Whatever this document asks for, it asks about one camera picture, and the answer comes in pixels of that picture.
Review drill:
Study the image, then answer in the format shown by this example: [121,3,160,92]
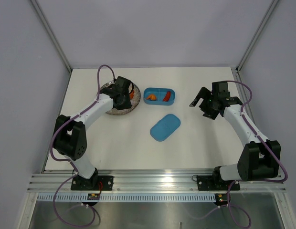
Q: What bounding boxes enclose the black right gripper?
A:
[190,87,219,120]

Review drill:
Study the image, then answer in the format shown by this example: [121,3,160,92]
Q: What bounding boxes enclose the orange chicken wing piece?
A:
[147,94,157,101]

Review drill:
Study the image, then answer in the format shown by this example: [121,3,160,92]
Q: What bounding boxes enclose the blue lunch box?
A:
[143,87,175,106]

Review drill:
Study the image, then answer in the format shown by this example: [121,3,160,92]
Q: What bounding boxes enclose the red sausage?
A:
[162,91,171,102]

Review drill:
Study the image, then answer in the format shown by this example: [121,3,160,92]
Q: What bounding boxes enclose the blue lunch box lid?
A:
[150,114,181,142]

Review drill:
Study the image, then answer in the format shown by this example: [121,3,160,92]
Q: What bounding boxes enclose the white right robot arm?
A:
[190,81,281,190]

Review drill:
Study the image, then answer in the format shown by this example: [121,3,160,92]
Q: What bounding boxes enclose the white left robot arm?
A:
[50,76,134,191]

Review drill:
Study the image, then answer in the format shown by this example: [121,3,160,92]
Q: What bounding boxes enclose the dark red chicken drumstick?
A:
[129,90,135,100]

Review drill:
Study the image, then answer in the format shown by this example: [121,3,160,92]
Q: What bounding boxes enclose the speckled ceramic plate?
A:
[107,84,141,115]

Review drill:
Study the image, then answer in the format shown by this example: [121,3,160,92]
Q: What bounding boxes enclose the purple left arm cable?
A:
[49,64,116,227]

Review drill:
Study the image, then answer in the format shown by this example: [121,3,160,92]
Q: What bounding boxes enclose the right side aluminium rail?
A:
[230,67,273,173]

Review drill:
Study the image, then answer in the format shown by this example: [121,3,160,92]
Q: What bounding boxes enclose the aluminium rail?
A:
[27,169,286,193]
[230,67,273,173]

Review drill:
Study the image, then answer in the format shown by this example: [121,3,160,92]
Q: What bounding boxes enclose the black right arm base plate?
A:
[191,175,231,191]

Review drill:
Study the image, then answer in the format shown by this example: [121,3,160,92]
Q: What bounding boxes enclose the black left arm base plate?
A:
[71,175,114,191]

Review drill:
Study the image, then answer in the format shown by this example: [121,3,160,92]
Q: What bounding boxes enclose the right aluminium frame post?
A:
[236,0,281,74]

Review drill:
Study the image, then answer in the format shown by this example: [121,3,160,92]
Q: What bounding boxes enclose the aluminium frame post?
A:
[28,0,73,75]
[236,0,281,74]

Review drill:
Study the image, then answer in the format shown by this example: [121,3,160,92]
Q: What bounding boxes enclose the aluminium front rail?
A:
[27,169,286,193]

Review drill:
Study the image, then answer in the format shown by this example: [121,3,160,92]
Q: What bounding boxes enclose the left aluminium frame post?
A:
[28,0,73,75]

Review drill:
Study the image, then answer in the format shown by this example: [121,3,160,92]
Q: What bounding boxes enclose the white slotted cable duct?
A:
[37,193,216,203]

